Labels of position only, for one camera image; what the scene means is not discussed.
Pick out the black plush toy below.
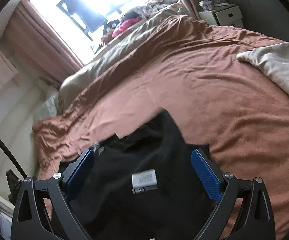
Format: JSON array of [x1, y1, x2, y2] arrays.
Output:
[[103, 20, 120, 35]]

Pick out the black cable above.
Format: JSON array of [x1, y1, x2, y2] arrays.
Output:
[[0, 121, 28, 178]]

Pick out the pink left curtain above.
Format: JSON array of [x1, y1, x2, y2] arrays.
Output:
[[3, 0, 83, 84]]

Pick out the cream padded headboard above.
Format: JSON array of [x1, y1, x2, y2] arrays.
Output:
[[0, 81, 58, 200]]

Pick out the white bedside cabinet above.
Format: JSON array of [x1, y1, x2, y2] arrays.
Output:
[[199, 4, 244, 28]]

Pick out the beige duvet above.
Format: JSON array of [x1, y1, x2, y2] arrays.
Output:
[[58, 3, 189, 112]]

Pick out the cream folded garment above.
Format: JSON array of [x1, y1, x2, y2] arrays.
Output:
[[236, 42, 289, 95]]

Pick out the hanging dark clothes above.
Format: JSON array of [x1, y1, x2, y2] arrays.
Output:
[[62, 0, 106, 32]]

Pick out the brown bed sheet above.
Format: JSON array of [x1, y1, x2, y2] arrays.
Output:
[[33, 15, 289, 239]]

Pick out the black button-up shirt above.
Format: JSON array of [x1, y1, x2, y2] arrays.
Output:
[[71, 111, 213, 239]]

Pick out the light patterned pillow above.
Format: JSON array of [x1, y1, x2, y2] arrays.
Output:
[[33, 94, 60, 123]]

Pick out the pile of clothes on sill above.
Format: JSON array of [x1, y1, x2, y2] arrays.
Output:
[[129, 0, 179, 19]]

